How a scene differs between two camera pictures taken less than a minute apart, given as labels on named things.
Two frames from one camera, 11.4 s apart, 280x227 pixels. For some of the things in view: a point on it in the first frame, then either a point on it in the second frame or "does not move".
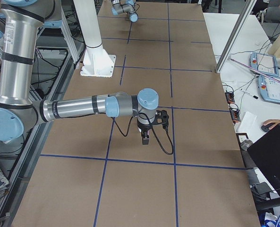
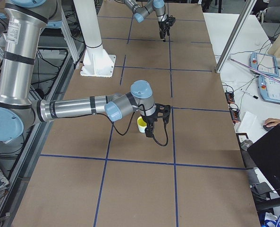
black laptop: (271, 154) does not move
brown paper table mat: (88, 174) does not move
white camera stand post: (96, 62) does not move
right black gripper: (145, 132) → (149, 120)
